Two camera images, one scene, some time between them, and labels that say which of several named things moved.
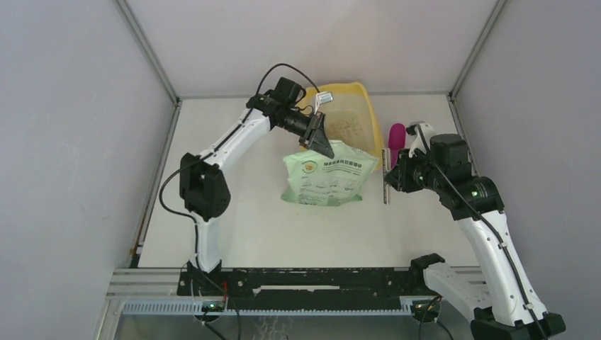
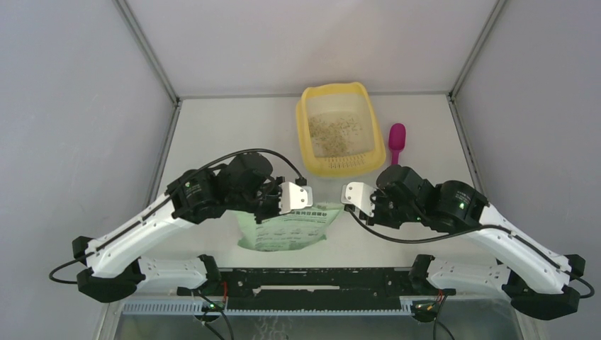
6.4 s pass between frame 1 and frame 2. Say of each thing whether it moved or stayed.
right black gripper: moved
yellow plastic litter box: stayed
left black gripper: moved
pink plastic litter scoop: stayed
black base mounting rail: stayed
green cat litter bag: moved
